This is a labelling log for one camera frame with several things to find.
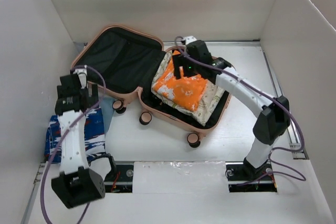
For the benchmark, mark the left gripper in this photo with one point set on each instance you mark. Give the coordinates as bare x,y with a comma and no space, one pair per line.
93,99

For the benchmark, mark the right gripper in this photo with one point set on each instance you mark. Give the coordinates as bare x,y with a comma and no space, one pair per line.
179,61

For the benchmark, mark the light blue denim garment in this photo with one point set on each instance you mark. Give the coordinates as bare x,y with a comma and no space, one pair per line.
107,112

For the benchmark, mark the blue white red shorts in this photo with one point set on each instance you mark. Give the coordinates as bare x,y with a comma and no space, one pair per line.
93,132

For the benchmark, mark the orange white patterned garment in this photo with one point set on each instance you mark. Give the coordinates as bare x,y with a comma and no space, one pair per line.
185,92

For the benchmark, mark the cream green printed jacket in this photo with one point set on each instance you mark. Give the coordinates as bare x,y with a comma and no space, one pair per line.
208,102

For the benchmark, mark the pink suitcase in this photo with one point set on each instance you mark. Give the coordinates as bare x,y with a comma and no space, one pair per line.
126,61

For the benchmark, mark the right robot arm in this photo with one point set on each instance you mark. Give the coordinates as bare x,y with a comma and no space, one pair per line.
271,113

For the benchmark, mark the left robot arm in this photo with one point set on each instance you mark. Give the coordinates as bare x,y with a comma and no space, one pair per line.
77,183

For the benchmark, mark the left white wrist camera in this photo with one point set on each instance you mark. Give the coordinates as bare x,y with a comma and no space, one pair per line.
82,74

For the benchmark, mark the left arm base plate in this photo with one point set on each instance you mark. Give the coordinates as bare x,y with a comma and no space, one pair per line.
120,180

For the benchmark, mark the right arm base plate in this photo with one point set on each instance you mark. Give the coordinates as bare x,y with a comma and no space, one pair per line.
240,181

